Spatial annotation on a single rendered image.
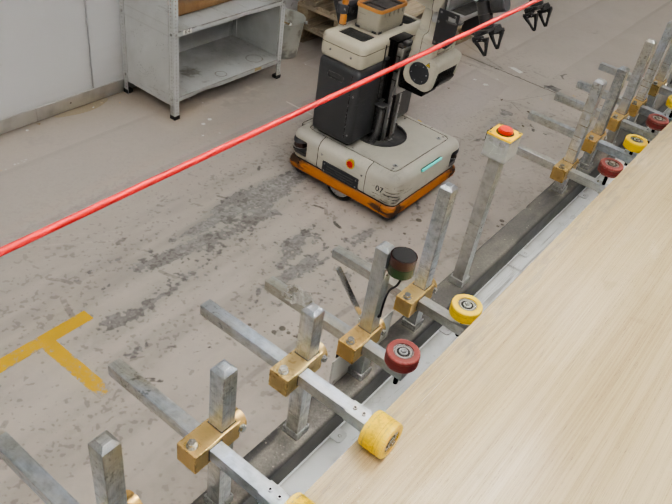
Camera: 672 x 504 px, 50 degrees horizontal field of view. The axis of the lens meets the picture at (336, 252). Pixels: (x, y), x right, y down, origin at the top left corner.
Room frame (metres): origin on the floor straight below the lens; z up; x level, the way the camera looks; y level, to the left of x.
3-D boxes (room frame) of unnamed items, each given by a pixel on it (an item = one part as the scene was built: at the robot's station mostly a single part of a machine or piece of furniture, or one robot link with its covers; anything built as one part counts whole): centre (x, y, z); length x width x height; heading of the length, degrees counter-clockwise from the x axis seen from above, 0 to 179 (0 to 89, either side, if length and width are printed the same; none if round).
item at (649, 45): (2.73, -1.05, 0.92); 0.04 x 0.04 x 0.48; 57
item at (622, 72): (2.52, -0.92, 0.88); 0.04 x 0.04 x 0.48; 57
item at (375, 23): (3.34, -0.03, 0.87); 0.23 x 0.15 x 0.11; 147
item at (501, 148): (1.68, -0.38, 1.18); 0.07 x 0.07 x 0.08; 57
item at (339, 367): (1.29, -0.10, 0.75); 0.26 x 0.01 x 0.10; 147
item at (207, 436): (0.81, 0.17, 0.95); 0.14 x 0.06 x 0.05; 147
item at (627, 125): (2.72, -0.99, 0.83); 0.43 x 0.03 x 0.04; 57
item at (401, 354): (1.15, -0.19, 0.85); 0.08 x 0.08 x 0.11
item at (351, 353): (1.23, -0.10, 0.85); 0.14 x 0.06 x 0.05; 147
